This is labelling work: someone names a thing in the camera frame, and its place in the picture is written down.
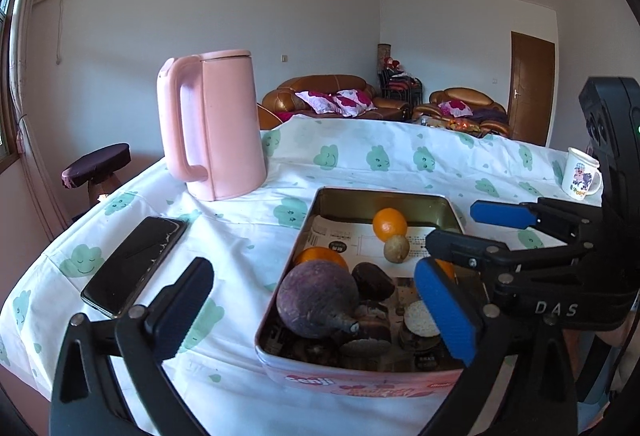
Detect purple radish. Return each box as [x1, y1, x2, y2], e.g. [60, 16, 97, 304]
[276, 260, 361, 341]

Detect short brown leather sofa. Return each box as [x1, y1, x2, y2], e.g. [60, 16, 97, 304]
[412, 87, 512, 137]

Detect pink electric kettle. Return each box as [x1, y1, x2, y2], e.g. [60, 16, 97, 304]
[156, 49, 268, 202]

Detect cut white taro piece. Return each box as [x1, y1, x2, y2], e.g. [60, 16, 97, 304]
[404, 300, 441, 337]

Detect printed paper sheet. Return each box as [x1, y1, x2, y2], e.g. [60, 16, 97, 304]
[305, 215, 451, 278]

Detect white wall pipe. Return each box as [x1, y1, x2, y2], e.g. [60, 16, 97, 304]
[42, 0, 68, 66]

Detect brown kiwi fruit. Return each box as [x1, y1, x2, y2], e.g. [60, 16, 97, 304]
[383, 235, 412, 263]

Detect stack of dark chairs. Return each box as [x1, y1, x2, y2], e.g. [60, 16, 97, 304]
[378, 69, 425, 109]

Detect dark brown water chestnut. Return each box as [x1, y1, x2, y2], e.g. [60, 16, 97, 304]
[337, 338, 393, 367]
[351, 262, 397, 302]

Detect brown wooden door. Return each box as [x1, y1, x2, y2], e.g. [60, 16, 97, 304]
[507, 30, 557, 148]

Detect pink metal tin box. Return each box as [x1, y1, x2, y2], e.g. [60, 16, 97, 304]
[254, 187, 483, 401]

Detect black smartphone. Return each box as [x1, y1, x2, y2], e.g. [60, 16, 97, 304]
[80, 216, 188, 319]

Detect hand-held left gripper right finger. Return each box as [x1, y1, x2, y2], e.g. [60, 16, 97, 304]
[413, 257, 581, 436]

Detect long brown leather sofa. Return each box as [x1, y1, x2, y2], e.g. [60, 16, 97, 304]
[262, 75, 411, 119]

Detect pink curtain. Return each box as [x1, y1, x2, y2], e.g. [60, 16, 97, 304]
[7, 0, 73, 242]

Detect brown leather armchair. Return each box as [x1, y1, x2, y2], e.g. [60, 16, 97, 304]
[257, 102, 296, 131]

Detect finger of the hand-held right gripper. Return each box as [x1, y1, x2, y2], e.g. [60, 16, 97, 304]
[470, 197, 608, 249]
[425, 229, 608, 289]

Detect purple cushioned stool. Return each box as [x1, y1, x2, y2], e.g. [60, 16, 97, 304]
[61, 143, 132, 207]

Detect purple blanket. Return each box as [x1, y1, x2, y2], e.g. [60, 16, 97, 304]
[467, 109, 508, 124]

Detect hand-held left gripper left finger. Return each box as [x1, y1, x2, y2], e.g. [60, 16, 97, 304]
[47, 257, 216, 436]

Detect colourful snack packets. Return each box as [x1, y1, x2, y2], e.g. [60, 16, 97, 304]
[420, 116, 483, 134]

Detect white cartoon mug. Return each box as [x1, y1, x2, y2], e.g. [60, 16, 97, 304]
[561, 147, 603, 201]

